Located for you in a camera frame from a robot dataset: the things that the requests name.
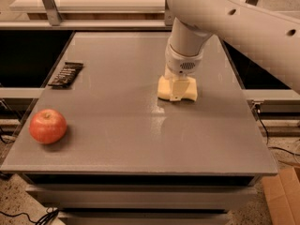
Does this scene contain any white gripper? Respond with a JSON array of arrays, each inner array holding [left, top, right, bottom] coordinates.
[[164, 44, 203, 101]]

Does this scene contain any yellow sponge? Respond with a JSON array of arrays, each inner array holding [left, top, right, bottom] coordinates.
[[157, 76, 198, 101]]

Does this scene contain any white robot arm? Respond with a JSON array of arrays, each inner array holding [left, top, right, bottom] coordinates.
[[166, 0, 300, 93]]

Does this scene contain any red apple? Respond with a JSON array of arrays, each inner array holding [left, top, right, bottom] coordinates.
[[29, 109, 67, 144]]

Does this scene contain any grey table drawer base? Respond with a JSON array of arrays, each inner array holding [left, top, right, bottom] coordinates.
[[26, 184, 256, 225]]

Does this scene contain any brown cardboard box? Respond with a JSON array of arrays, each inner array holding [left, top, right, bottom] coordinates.
[[262, 167, 300, 225]]

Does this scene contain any black cable right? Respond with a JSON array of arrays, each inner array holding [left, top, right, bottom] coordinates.
[[252, 100, 300, 167]]

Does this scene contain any metal railing frame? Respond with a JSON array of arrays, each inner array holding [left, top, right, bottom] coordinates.
[[0, 0, 300, 30]]

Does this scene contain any black floor cables left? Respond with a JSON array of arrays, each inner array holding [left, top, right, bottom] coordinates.
[[0, 207, 60, 225]]

